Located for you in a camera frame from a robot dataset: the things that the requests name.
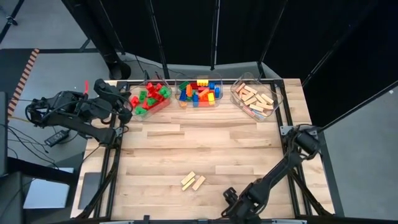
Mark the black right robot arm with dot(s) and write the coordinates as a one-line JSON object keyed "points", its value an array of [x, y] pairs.
{"points": [[280, 168]]}

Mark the black power adapter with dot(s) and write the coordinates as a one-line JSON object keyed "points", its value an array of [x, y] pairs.
{"points": [[57, 137]]}

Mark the black frame clamp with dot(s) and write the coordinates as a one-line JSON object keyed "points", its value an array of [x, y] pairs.
{"points": [[146, 219]]}

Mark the black curtain backdrop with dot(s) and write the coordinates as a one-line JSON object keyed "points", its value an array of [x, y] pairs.
{"points": [[186, 31]]}

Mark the dark grey flat pad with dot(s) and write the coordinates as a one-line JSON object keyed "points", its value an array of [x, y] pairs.
{"points": [[90, 190]]}

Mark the black floor mat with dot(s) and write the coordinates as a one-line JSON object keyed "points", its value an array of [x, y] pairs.
{"points": [[12, 68]]}

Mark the clear plastic bin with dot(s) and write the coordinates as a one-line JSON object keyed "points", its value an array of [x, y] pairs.
{"points": [[136, 85], [276, 93], [178, 77]]}

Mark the grey mounting plate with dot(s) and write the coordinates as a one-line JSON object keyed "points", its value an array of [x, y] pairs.
{"points": [[284, 130]]}

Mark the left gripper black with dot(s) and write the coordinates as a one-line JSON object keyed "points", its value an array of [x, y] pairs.
{"points": [[109, 93]]}

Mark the red ribbon tag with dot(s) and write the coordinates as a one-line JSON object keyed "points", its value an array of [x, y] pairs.
{"points": [[86, 87]]}

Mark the plain wooden plank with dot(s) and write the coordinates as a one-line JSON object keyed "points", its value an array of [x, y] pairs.
{"points": [[188, 178]]}

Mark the yellow plastic brick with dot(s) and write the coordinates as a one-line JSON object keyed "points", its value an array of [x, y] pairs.
{"points": [[202, 82], [211, 98]]}

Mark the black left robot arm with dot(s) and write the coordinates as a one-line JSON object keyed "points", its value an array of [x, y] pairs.
{"points": [[77, 124]]}

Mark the black stand leg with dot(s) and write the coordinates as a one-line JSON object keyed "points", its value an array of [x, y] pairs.
{"points": [[12, 20]]}

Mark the green plastic brick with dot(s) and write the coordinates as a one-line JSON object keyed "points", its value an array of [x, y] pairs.
{"points": [[184, 85], [151, 101]]}

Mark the pink-faced wooden plank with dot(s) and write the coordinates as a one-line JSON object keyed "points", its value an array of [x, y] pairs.
{"points": [[248, 111]]}

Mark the left wrist camera housing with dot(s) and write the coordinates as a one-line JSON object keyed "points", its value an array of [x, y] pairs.
{"points": [[126, 116]]}

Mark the round black pole base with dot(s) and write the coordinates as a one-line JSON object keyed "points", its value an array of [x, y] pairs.
{"points": [[119, 71]]}

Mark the black diagonal beam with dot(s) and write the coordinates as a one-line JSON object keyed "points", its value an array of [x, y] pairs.
{"points": [[367, 102]]}

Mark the large green plastic block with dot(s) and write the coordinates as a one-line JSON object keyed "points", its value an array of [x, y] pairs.
{"points": [[142, 96], [140, 110], [164, 91]]}

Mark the large red plastic block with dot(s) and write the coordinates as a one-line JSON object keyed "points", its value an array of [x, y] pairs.
{"points": [[156, 96], [158, 86], [150, 86], [146, 105], [134, 101]]}

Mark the white sheet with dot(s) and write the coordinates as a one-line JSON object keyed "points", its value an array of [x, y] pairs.
{"points": [[46, 193]]}

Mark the red plastic brick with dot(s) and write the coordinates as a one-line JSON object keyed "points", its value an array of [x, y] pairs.
{"points": [[194, 85]]}

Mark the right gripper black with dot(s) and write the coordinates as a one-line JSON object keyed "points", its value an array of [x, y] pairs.
{"points": [[245, 202]]}

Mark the blue plastic brick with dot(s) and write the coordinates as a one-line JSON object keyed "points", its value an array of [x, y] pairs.
{"points": [[183, 96], [212, 85], [217, 92], [195, 100]]}

